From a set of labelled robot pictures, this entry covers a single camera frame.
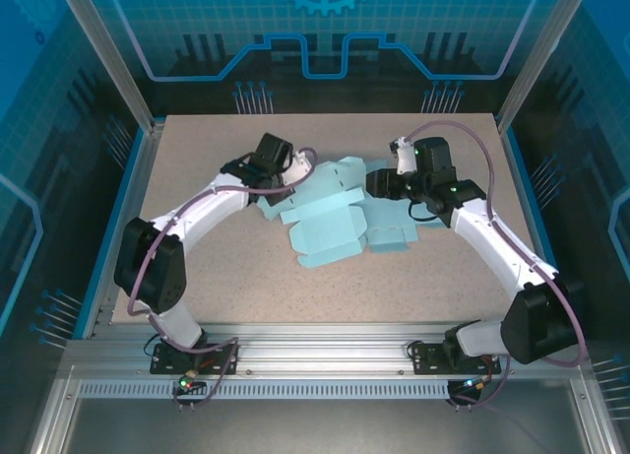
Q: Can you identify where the light blue paper box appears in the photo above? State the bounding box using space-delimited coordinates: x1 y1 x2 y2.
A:
314 156 420 257
254 190 369 271

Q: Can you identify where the blue side trim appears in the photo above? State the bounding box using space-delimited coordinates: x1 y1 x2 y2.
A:
499 126 582 340

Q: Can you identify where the small connector with LEDs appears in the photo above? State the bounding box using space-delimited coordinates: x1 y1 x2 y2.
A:
171 369 208 395
450 374 493 395

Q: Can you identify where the aluminium side rail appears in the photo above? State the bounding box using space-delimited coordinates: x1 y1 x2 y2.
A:
78 121 168 341

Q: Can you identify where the aluminium frame post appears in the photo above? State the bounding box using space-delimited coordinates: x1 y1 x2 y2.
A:
495 0 596 133
53 0 166 133

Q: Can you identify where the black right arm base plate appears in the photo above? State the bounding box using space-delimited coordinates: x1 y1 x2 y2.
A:
411 342 502 376

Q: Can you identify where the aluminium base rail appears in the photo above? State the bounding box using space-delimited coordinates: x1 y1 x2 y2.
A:
58 320 592 382

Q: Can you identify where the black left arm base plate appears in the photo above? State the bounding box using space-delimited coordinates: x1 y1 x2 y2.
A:
150 342 241 376

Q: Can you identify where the white slotted cable duct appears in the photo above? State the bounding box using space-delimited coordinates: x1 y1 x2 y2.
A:
77 379 453 401

